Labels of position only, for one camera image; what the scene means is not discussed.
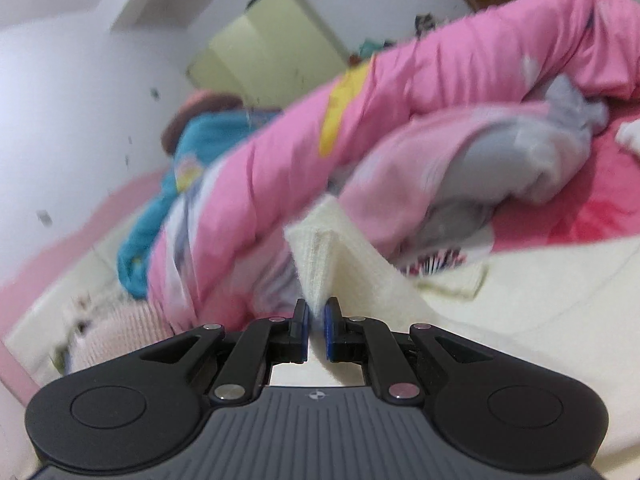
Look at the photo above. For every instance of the pink fleece bed blanket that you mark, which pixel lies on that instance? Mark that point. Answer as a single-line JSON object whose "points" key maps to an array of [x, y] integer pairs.
{"points": [[600, 210]]}

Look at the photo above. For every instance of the pink floral quilt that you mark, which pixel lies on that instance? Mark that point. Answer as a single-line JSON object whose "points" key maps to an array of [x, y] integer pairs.
{"points": [[425, 110]]}

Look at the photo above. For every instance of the folded white cloth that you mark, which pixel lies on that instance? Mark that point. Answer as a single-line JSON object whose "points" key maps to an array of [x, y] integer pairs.
{"points": [[631, 135]]}

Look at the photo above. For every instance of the pale yellow wardrobe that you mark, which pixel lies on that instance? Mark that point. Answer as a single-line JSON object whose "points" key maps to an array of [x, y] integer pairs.
{"points": [[280, 45]]}

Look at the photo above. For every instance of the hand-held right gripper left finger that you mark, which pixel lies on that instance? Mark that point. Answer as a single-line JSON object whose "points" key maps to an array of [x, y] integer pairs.
{"points": [[299, 340]]}

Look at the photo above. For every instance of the white fluffy sweater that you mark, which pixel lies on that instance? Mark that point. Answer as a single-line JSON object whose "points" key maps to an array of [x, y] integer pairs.
{"points": [[500, 320]]}

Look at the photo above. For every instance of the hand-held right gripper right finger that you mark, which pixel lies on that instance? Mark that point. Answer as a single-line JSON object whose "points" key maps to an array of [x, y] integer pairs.
{"points": [[335, 340]]}

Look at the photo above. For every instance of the pink and white headboard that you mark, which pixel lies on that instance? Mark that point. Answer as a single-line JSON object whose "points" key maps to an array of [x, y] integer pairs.
{"points": [[40, 270]]}

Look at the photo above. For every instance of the pink checked pillow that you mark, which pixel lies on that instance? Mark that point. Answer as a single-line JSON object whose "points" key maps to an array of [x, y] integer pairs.
{"points": [[125, 330]]}

